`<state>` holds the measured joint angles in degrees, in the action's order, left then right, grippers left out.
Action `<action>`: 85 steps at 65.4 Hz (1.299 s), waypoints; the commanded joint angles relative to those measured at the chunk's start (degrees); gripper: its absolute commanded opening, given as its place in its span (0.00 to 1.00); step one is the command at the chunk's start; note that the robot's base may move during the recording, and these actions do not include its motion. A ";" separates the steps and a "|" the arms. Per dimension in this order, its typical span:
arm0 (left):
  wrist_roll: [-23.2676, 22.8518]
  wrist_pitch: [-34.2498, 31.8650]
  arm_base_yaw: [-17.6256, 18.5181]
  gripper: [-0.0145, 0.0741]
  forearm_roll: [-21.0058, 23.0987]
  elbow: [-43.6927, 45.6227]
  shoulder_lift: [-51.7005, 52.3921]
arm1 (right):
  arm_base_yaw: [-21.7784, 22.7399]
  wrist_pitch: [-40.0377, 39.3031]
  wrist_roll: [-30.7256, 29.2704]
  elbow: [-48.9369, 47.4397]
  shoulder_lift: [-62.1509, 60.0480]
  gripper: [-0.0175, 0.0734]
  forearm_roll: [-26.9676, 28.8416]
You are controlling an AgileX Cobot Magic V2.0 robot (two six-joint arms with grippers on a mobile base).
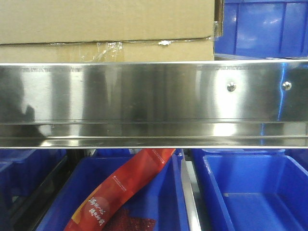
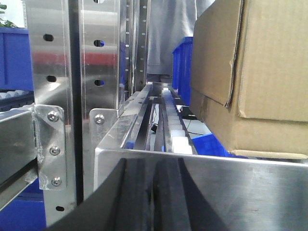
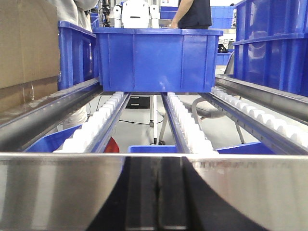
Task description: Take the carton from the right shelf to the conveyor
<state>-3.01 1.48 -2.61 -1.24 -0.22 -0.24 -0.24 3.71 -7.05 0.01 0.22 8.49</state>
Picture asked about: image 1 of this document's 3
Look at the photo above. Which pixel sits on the brown cardboard carton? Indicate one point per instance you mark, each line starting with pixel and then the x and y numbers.
pixel 69 31

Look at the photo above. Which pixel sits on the blue bin with snack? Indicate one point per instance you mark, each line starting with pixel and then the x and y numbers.
pixel 162 200

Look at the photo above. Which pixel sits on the left steel screw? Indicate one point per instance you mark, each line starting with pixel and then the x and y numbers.
pixel 231 86

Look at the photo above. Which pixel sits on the steel screw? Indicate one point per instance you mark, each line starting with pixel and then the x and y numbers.
pixel 231 86
pixel 286 86

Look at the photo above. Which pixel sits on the empty blue bin lower right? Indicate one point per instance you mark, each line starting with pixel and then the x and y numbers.
pixel 266 192

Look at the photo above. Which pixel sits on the red snack package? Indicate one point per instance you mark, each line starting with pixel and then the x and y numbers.
pixel 107 198

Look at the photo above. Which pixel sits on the blue bin upper right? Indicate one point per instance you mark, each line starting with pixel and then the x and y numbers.
pixel 264 28

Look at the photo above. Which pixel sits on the right steel screw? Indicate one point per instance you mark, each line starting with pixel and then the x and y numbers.
pixel 286 86

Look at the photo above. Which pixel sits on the blue bin lower left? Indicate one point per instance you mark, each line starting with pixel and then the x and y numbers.
pixel 29 167

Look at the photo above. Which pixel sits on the stainless steel shelf rail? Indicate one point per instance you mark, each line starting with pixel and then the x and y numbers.
pixel 176 104

